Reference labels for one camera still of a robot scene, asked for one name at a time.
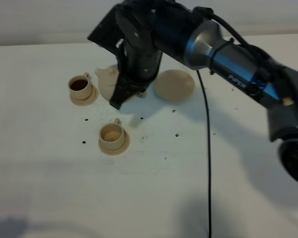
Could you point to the beige ceramic teapot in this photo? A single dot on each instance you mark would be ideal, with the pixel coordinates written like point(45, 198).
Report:
point(107, 79)

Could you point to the beige teapot saucer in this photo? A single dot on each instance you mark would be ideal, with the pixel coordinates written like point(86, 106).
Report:
point(174, 86)

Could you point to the near beige cup saucer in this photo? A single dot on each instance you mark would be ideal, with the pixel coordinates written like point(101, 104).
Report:
point(125, 145)

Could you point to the far beige cup saucer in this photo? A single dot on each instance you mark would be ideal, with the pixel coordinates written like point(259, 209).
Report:
point(89, 100)

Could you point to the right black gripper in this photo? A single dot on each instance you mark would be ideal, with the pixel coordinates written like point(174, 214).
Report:
point(138, 32)

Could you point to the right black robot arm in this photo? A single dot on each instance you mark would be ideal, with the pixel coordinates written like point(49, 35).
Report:
point(217, 46)

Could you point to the beige cup saucer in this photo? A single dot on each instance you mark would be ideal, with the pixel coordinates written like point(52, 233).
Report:
point(89, 100)
point(125, 145)

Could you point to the near beige teacup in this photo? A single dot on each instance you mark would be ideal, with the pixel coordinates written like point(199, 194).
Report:
point(114, 126)

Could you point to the beige teacup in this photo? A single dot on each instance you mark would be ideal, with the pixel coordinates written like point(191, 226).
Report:
point(114, 126)
point(80, 86)

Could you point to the far beige teacup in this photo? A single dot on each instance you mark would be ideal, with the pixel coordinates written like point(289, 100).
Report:
point(80, 86)

